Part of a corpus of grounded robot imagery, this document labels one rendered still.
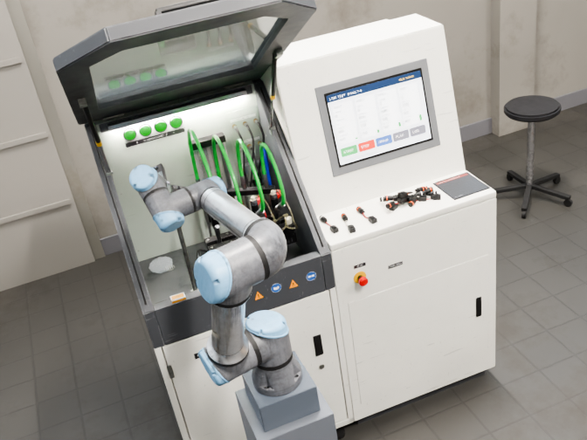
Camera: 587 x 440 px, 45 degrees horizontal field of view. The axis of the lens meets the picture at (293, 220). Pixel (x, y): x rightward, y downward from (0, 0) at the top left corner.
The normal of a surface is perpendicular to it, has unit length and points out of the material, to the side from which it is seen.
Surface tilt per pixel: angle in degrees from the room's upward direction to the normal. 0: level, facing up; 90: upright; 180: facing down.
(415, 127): 76
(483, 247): 90
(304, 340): 90
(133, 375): 0
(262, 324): 7
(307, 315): 90
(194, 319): 90
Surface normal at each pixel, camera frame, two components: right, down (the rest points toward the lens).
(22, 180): 0.36, 0.43
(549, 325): -0.14, -0.85
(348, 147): 0.30, 0.22
